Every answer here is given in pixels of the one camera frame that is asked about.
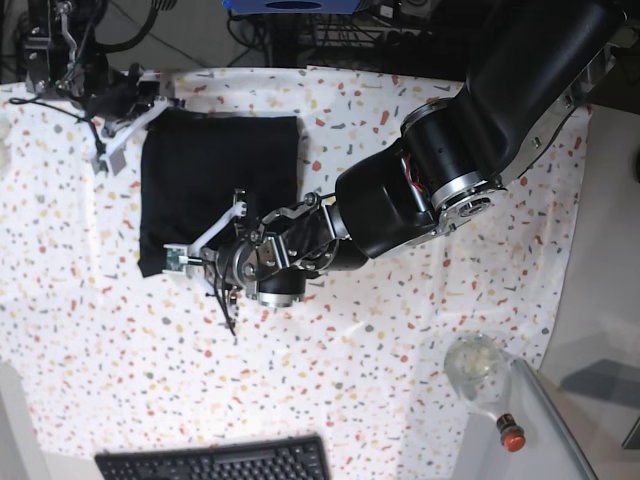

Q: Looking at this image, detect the blue box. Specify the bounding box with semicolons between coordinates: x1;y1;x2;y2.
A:
222;0;370;15

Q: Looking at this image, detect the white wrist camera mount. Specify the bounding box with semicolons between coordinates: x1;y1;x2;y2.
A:
162;189;248;276
91;71;185;175

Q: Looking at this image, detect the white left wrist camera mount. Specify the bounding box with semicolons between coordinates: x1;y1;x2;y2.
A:
162;189;248;276

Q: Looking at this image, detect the black computer keyboard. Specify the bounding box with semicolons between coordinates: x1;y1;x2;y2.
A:
94;435;331;480

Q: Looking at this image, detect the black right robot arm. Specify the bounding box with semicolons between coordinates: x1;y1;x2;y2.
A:
22;1;176;135

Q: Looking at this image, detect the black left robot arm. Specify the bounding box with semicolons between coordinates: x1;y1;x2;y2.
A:
195;1;631;308

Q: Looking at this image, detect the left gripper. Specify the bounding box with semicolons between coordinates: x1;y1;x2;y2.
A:
202;219;280;300

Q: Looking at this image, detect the clear glass bottle red cap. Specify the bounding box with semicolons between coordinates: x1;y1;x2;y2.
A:
444;333;526;453

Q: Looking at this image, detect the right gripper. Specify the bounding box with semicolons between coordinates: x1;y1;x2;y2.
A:
82;63;160;133

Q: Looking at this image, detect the black t-shirt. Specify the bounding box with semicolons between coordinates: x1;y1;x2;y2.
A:
138;109;299;277

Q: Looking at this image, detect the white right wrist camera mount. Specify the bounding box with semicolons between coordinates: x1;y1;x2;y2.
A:
91;71;185;175

